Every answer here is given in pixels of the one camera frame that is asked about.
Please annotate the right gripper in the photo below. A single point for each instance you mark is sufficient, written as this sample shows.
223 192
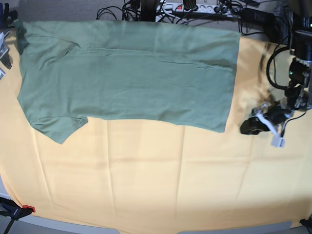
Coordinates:
4 50

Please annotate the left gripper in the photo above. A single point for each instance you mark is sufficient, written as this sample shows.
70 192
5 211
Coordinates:
268 118

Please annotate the green T-shirt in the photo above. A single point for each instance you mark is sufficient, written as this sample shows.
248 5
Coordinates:
114 70

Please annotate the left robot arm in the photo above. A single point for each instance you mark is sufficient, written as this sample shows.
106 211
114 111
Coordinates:
298 92

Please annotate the blue black device top-left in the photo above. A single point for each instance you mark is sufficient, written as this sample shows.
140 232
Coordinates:
7 16

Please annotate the black power adapter brick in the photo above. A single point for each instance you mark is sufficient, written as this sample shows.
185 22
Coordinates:
257 17

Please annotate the black clamp right corner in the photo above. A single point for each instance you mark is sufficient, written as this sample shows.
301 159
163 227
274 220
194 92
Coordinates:
306 222

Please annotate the yellow table cloth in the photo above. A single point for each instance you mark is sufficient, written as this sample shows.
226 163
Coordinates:
152 177

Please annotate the white power strip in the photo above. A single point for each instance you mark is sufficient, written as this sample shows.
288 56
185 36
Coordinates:
179 8

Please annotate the red-tipped bar clamp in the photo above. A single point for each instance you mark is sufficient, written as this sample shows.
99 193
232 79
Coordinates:
9 208

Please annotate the black centre stand post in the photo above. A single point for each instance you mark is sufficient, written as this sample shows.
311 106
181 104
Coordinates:
148 10

